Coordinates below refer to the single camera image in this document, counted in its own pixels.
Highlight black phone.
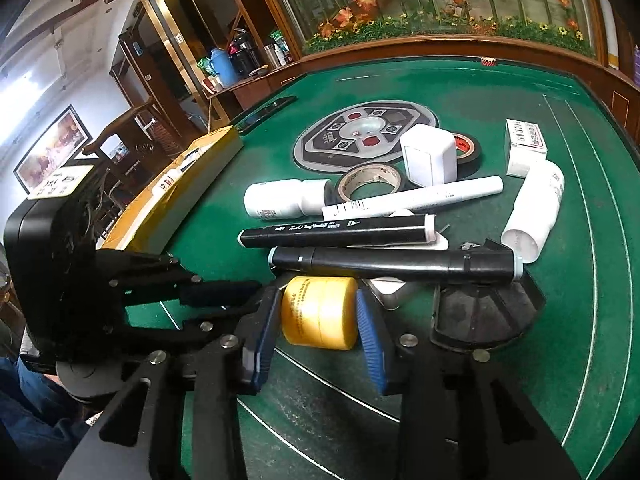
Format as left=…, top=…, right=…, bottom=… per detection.
left=232, top=95, right=297, bottom=133

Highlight black tape roll red core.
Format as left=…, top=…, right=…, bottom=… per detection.
left=447, top=131, right=483, bottom=177

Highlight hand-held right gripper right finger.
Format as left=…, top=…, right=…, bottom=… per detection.
left=355, top=290, right=583, bottom=480

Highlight thick black marker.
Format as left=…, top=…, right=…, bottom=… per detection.
left=267, top=246, right=525, bottom=283

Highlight yellow padded envelope with items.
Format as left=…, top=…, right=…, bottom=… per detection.
left=100, top=127, right=244, bottom=251

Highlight black fan-shaped disc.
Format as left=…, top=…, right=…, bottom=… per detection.
left=431, top=239, right=547, bottom=353

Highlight person's jeans leg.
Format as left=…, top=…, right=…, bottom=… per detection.
left=0, top=355, right=101, bottom=480

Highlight yellow round jar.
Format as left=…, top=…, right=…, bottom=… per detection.
left=280, top=276, right=360, bottom=351

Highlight framed wall picture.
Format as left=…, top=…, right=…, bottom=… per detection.
left=12, top=105, right=93, bottom=193

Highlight white plastic bottle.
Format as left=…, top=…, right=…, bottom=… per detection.
left=243, top=179, right=335, bottom=221
left=501, top=160, right=566, bottom=264

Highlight blue thermos jug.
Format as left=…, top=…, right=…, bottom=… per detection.
left=207, top=48, right=240, bottom=88

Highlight black marker with white ends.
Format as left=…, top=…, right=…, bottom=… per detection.
left=237, top=213, right=437, bottom=251

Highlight wooden glass cabinet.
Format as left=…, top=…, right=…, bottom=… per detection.
left=131, top=0, right=251, bottom=121

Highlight grey table control panel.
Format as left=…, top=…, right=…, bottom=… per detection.
left=292, top=102, right=438, bottom=168

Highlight white marker pen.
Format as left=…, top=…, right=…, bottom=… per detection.
left=322, top=175, right=505, bottom=222

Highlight glass flower display case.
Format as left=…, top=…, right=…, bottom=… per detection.
left=252, top=0, right=608, bottom=61

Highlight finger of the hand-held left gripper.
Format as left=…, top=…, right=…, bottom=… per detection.
left=122, top=307, right=261, bottom=361
left=97, top=249, right=263, bottom=311

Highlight green white bottle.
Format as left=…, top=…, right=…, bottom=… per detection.
left=274, top=30, right=292, bottom=66

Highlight black tape roll beige core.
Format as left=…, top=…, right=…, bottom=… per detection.
left=335, top=162, right=416, bottom=203

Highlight wooden chair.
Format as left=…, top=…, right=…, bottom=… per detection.
left=82, top=102, right=161, bottom=161

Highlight white yellow rolled poster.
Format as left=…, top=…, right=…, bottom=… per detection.
left=595, top=0, right=621, bottom=68

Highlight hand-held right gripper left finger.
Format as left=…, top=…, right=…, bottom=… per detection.
left=57, top=282, right=286, bottom=480

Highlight white rounded plastic box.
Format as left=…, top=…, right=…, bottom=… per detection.
left=400, top=124, right=458, bottom=186

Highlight small white carton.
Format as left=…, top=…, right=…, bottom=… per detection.
left=505, top=119, right=549, bottom=178

